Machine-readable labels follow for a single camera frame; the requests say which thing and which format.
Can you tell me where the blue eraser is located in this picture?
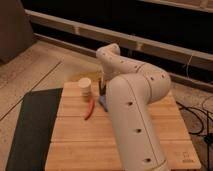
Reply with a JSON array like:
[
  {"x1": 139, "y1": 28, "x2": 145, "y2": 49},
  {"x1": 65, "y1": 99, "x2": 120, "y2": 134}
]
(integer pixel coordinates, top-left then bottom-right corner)
[{"x1": 98, "y1": 95, "x2": 108, "y2": 112}]

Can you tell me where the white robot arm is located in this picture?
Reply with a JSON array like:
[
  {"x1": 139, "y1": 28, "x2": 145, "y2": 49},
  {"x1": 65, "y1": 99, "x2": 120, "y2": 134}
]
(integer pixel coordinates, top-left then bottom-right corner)
[{"x1": 96, "y1": 43, "x2": 171, "y2": 171}]

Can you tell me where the red chili pepper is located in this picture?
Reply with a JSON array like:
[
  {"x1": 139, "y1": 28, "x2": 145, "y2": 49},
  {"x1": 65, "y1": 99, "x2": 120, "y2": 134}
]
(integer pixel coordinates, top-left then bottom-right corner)
[{"x1": 84, "y1": 98, "x2": 95, "y2": 120}]

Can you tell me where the white cylindrical cup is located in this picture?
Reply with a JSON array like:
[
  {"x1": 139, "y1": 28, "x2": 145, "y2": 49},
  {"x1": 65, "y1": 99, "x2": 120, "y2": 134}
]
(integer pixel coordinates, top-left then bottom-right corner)
[{"x1": 78, "y1": 77, "x2": 91, "y2": 97}]

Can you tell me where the black floor mat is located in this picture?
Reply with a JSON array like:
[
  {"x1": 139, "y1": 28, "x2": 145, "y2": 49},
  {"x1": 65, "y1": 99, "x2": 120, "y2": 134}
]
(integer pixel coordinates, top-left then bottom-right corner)
[{"x1": 5, "y1": 88, "x2": 62, "y2": 171}]

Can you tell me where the black cable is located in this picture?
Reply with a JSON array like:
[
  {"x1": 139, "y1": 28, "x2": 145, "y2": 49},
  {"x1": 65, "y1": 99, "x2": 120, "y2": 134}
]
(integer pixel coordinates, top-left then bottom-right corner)
[{"x1": 175, "y1": 94, "x2": 213, "y2": 171}]

